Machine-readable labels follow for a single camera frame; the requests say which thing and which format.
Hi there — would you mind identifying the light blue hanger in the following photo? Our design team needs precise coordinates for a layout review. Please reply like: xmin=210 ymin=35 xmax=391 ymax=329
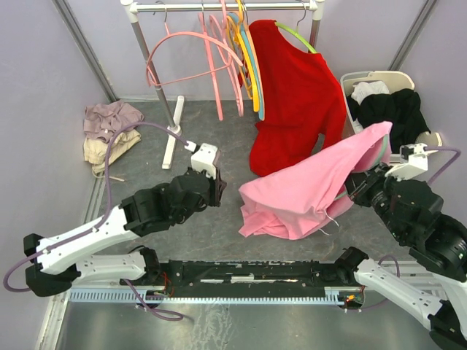
xmin=238 ymin=21 xmax=265 ymax=121

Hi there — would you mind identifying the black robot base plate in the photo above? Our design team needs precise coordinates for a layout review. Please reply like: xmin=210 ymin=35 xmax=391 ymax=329
xmin=120 ymin=259 xmax=380 ymax=297

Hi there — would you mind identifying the pink t shirt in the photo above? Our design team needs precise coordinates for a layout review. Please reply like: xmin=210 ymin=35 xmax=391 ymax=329
xmin=239 ymin=121 xmax=392 ymax=240

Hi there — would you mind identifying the cream laundry basket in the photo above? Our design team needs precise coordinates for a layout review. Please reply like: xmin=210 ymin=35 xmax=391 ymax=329
xmin=339 ymin=70 xmax=443 ymax=150

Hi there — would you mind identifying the red t shirt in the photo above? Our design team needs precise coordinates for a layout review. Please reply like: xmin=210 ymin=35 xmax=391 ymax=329
xmin=249 ymin=20 xmax=346 ymax=176

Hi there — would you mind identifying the teal wavy hanger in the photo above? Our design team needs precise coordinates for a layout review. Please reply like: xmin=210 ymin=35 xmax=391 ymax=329
xmin=318 ymin=136 xmax=390 ymax=236

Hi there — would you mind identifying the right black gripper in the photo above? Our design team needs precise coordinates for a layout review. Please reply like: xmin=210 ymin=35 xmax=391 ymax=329
xmin=338 ymin=160 xmax=409 ymax=240

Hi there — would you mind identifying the light blue cable duct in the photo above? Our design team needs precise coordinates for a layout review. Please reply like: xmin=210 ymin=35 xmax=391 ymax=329
xmin=69 ymin=288 xmax=344 ymax=306

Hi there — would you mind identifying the lime green hanger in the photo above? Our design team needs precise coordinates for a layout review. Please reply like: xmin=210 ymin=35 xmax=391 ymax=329
xmin=275 ymin=9 xmax=317 ymax=54

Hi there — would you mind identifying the pink hanger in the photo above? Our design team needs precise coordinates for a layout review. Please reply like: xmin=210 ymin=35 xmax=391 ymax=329
xmin=145 ymin=3 xmax=244 ymax=88
xmin=198 ymin=1 xmax=244 ymax=121

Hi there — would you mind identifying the yellow hanger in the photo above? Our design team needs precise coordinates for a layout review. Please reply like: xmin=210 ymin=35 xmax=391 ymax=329
xmin=226 ymin=1 xmax=253 ymax=105

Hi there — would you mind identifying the black garment in basket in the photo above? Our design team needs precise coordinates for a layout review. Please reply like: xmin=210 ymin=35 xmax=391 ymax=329
xmin=347 ymin=89 xmax=430 ymax=154

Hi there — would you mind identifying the mauve crumpled garment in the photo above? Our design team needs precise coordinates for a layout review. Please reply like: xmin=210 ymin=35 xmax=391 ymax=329
xmin=83 ymin=101 xmax=144 ymax=143

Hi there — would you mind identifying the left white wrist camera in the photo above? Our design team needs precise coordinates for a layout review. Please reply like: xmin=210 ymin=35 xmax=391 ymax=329
xmin=185 ymin=141 xmax=220 ymax=180

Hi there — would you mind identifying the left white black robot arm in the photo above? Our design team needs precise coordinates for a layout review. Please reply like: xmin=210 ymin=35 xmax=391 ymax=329
xmin=23 ymin=168 xmax=226 ymax=297

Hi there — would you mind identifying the beige crumpled garment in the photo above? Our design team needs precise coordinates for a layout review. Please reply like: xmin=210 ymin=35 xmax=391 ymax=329
xmin=83 ymin=129 xmax=142 ymax=179

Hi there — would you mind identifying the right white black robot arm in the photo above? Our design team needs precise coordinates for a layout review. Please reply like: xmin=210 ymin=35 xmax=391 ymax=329
xmin=334 ymin=163 xmax=466 ymax=349

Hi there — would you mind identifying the white metal clothes rack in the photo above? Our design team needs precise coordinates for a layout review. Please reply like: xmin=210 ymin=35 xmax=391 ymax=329
xmin=121 ymin=1 xmax=324 ymax=170

